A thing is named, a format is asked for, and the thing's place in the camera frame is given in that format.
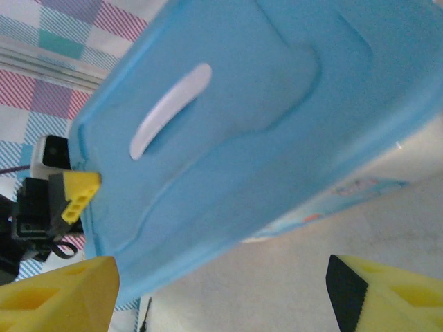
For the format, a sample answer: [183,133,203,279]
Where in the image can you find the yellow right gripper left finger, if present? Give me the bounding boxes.
[0,255,120,332]

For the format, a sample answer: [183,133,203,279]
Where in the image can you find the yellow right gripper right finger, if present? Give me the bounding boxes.
[325,254,443,332]

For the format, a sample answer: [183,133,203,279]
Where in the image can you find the translucent white storage box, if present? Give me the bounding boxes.
[242,113,443,245]

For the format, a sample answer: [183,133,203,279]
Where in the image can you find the blue plastic box lid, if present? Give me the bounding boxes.
[67,0,443,305]

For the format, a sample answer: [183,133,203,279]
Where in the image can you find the small black screw tool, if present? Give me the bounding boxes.
[140,296,153,332]

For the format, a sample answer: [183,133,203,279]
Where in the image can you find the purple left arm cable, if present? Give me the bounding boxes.
[0,165,33,175]

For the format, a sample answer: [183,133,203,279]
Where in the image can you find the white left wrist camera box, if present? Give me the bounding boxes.
[30,134,72,181]

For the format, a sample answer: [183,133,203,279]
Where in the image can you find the aluminium frame post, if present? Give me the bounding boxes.
[0,34,108,93]

